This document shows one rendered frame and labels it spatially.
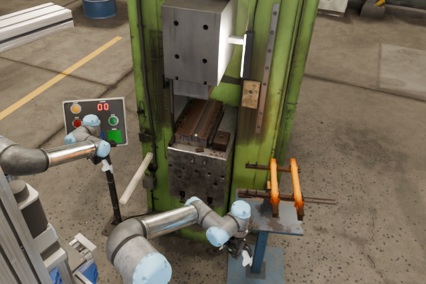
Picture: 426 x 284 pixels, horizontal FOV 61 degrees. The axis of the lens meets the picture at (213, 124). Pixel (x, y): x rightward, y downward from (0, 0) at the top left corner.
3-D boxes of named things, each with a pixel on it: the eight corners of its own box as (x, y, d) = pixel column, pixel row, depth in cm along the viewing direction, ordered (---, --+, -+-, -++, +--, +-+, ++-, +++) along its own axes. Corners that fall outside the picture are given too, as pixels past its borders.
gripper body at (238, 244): (222, 251, 152) (223, 234, 145) (232, 238, 158) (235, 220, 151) (236, 261, 149) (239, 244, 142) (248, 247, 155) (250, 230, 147)
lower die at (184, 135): (206, 148, 219) (206, 137, 214) (175, 142, 223) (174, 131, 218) (222, 110, 252) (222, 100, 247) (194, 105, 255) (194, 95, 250)
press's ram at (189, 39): (232, 89, 189) (239, 15, 165) (164, 77, 196) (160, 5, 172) (247, 54, 222) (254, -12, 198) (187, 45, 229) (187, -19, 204)
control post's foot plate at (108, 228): (126, 241, 270) (125, 234, 265) (99, 234, 274) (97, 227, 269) (137, 219, 287) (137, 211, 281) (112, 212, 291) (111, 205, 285)
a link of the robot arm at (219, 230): (198, 234, 138) (218, 217, 144) (219, 252, 132) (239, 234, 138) (198, 220, 133) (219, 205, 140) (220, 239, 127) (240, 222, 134)
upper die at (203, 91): (208, 100, 198) (208, 85, 192) (173, 94, 201) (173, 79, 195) (225, 65, 230) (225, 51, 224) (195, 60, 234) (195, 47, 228)
